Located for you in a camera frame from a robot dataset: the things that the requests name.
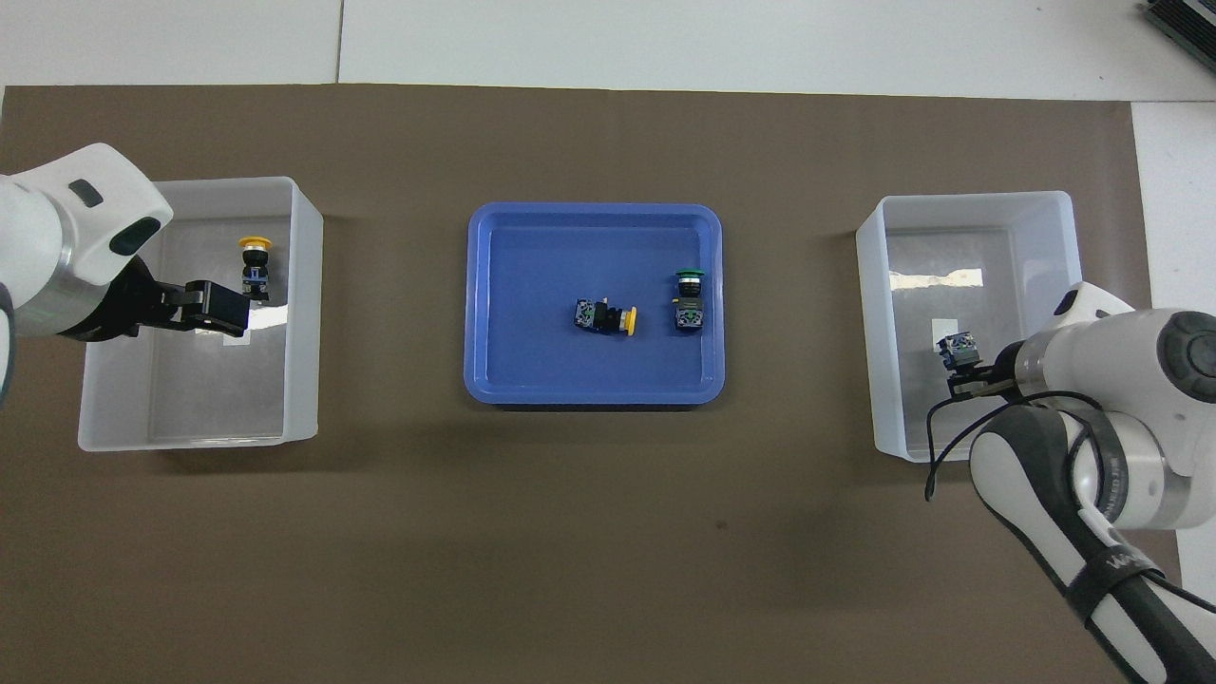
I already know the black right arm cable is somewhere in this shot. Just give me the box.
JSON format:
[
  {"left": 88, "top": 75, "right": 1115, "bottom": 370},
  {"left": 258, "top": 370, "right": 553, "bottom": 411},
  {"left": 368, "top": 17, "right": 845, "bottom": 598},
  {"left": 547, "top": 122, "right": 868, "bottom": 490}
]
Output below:
[{"left": 924, "top": 389, "right": 1216, "bottom": 614}]

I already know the translucent white plastic box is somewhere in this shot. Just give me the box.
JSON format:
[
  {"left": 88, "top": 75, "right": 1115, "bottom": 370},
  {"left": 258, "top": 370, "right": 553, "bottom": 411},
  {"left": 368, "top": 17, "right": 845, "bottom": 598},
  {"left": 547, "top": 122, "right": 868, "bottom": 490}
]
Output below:
[
  {"left": 78, "top": 176, "right": 324, "bottom": 453},
  {"left": 855, "top": 191, "right": 1089, "bottom": 464}
]

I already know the small-cap yellow push button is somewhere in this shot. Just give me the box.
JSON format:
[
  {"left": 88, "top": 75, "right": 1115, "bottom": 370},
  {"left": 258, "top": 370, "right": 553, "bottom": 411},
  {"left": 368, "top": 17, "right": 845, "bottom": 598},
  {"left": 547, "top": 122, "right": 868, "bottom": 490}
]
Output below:
[{"left": 573, "top": 297, "right": 638, "bottom": 336}]

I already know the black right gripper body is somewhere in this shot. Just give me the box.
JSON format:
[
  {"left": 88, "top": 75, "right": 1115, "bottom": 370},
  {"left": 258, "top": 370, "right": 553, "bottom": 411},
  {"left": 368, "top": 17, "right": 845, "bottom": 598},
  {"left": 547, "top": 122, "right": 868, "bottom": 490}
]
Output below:
[{"left": 992, "top": 341, "right": 1033, "bottom": 396}]

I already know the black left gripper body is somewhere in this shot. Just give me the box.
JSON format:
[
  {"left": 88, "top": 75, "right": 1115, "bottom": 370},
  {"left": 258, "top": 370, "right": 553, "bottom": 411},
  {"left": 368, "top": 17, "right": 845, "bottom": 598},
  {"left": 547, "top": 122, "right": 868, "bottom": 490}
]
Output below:
[{"left": 61, "top": 256, "right": 192, "bottom": 344}]

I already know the small-cap green push button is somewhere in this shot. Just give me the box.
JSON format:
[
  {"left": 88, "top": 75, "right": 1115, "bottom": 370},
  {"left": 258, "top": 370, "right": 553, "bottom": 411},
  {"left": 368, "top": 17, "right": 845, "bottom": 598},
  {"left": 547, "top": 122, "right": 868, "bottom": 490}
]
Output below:
[{"left": 937, "top": 331, "right": 981, "bottom": 373}]

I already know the large-cap green push button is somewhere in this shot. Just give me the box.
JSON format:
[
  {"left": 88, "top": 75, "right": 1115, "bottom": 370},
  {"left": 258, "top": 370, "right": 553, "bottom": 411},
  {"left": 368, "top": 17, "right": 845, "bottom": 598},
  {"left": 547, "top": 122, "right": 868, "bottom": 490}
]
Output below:
[{"left": 673, "top": 269, "right": 709, "bottom": 333}]

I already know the black ribbed device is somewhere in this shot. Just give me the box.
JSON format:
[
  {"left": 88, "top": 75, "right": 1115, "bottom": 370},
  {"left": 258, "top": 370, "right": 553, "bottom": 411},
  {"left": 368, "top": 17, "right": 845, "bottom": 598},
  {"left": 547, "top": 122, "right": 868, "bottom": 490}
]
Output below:
[{"left": 1140, "top": 0, "right": 1216, "bottom": 60}]

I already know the large-cap yellow push button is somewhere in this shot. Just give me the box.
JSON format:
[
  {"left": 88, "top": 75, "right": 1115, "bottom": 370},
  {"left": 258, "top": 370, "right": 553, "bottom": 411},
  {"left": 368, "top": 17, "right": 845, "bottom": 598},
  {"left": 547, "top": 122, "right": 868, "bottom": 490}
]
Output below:
[{"left": 237, "top": 236, "right": 274, "bottom": 303}]

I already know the blue plastic tray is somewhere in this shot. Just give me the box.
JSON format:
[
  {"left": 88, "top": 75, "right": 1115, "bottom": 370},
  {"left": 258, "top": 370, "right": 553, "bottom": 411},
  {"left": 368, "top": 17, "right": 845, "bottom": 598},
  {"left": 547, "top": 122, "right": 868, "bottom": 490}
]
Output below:
[{"left": 464, "top": 202, "right": 726, "bottom": 408}]

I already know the brown table mat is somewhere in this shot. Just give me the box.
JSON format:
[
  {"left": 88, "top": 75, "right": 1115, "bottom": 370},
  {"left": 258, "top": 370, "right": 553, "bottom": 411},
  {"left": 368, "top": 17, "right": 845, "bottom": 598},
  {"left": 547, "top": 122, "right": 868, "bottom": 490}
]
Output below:
[{"left": 0, "top": 84, "right": 1184, "bottom": 684}]

